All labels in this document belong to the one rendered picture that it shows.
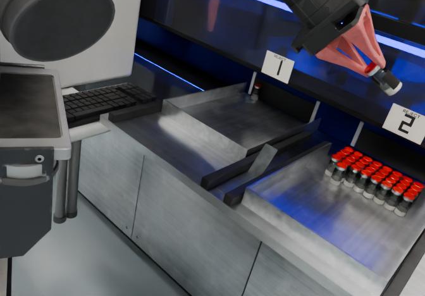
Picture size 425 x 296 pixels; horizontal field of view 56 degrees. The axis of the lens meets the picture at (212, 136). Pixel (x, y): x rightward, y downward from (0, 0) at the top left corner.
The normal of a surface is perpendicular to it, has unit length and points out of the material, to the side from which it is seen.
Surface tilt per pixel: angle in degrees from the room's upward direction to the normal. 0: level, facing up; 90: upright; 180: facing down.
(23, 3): 66
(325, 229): 0
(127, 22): 90
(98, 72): 90
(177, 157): 0
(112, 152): 90
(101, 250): 0
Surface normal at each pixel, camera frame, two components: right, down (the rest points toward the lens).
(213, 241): -0.65, 0.22
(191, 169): 0.21, -0.86
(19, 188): 0.37, 0.50
